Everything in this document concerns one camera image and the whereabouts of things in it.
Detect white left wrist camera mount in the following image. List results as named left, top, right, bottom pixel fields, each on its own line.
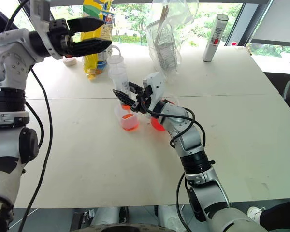
left=29, top=0, right=61, bottom=60

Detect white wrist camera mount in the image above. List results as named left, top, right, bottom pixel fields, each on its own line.
left=29, top=0, right=61, bottom=60
left=142, top=72, right=167, bottom=107

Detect black ratchet strap buckle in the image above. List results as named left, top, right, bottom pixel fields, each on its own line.
left=70, top=208, right=96, bottom=231

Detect metal wire basket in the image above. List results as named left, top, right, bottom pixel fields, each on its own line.
left=147, top=20, right=180, bottom=73

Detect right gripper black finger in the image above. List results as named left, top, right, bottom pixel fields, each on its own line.
left=112, top=89, right=136, bottom=107
left=128, top=82, right=144, bottom=94

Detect dark trouser leg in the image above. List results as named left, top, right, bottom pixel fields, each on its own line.
left=258, top=200, right=290, bottom=232

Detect white roller blind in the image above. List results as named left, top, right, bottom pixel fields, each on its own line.
left=252, top=0, right=290, bottom=45

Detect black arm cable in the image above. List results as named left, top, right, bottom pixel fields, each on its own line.
left=140, top=95, right=206, bottom=232
left=4, top=0, right=53, bottom=232

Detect yellow printed snack bag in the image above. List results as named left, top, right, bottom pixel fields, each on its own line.
left=80, top=0, right=116, bottom=82

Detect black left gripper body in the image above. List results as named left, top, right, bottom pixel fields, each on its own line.
left=48, top=19, right=76, bottom=59

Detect tall white cylinder bottle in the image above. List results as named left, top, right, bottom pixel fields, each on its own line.
left=202, top=14, right=229, bottom=64

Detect grey cylinder under table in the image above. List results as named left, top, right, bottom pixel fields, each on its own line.
left=91, top=206, right=122, bottom=228
left=158, top=205, right=185, bottom=232

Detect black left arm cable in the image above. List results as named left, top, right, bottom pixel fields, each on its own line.
left=4, top=0, right=53, bottom=232

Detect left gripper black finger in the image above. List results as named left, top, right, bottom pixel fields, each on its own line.
left=67, top=17, right=105, bottom=33
left=73, top=38, right=112, bottom=58

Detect clear plastic bag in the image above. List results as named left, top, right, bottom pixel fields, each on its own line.
left=145, top=0, right=200, bottom=84

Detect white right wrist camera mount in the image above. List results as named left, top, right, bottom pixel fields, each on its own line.
left=142, top=72, right=167, bottom=107

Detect large clear plastic syringe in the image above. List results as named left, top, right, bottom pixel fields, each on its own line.
left=107, top=45, right=132, bottom=107

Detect small white round lid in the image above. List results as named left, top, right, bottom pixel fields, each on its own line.
left=62, top=56, right=77, bottom=67

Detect clear round cup red liquid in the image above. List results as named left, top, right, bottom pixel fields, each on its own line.
left=148, top=96, right=180, bottom=131

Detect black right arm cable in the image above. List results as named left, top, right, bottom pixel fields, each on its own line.
left=140, top=95, right=206, bottom=232

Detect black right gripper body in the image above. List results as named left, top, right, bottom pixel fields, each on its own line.
left=131, top=84, right=153, bottom=115

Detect white sneaker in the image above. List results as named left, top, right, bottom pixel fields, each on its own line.
left=246, top=206, right=267, bottom=224

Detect wooden sticks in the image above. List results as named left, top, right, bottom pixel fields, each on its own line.
left=154, top=4, right=170, bottom=44

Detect clear measuring cup red liquid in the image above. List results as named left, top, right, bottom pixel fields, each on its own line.
left=114, top=103, right=141, bottom=132

